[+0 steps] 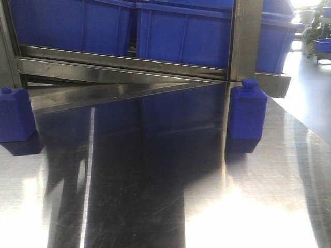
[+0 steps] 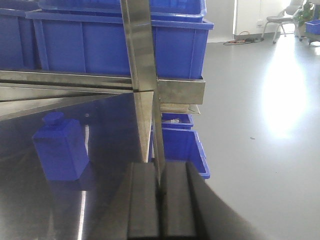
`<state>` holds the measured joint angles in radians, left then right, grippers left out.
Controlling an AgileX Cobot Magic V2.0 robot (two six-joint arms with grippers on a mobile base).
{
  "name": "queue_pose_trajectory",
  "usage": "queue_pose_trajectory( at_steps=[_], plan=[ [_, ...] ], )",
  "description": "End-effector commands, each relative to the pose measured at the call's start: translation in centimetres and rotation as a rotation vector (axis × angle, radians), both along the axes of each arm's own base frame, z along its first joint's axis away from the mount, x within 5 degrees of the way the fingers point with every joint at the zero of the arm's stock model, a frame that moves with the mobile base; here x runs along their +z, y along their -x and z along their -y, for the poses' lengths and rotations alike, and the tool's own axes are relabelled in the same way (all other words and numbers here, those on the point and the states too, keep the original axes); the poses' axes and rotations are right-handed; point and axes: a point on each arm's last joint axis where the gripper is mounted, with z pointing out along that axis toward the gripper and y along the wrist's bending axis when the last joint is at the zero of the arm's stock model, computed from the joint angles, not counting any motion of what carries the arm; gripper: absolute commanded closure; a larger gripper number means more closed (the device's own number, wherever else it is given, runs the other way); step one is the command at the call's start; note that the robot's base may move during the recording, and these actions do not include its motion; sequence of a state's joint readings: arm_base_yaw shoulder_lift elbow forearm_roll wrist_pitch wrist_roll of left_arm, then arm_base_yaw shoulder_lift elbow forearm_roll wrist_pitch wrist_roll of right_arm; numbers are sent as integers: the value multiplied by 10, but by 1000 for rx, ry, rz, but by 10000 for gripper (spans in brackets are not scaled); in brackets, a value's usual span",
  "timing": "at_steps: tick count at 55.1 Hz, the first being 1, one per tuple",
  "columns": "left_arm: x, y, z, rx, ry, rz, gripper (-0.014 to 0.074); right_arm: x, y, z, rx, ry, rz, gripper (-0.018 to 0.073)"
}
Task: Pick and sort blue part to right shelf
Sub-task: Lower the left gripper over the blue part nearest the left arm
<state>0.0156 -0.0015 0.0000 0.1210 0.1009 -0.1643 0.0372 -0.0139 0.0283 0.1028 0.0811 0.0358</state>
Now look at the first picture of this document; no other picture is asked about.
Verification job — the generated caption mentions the blue bottle-shaped part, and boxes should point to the blue bottle-shaped part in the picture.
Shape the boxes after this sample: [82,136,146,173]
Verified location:
[1,87,43,156]
[226,79,268,153]

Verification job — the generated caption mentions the distant blue bin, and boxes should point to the distant blue bin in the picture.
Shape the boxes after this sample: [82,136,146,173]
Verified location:
[314,38,331,53]

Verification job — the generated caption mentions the blue plastic bin right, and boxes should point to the blue plastic bin right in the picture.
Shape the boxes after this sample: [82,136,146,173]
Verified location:
[255,0,304,74]

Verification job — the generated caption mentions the blue plastic bin middle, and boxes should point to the blue plastic bin middle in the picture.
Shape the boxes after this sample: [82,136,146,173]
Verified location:
[136,2,232,68]

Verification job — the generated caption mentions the stainless steel shelf rack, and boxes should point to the stainless steel shelf rack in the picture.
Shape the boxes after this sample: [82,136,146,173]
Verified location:
[0,0,292,114]

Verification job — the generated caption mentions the blue plastic bin left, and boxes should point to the blue plastic bin left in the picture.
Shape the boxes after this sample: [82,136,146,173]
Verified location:
[10,1,136,56]

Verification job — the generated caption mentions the blue plastic bin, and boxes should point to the blue plastic bin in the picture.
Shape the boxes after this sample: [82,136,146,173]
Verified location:
[255,0,304,74]
[10,1,136,56]
[136,2,232,68]

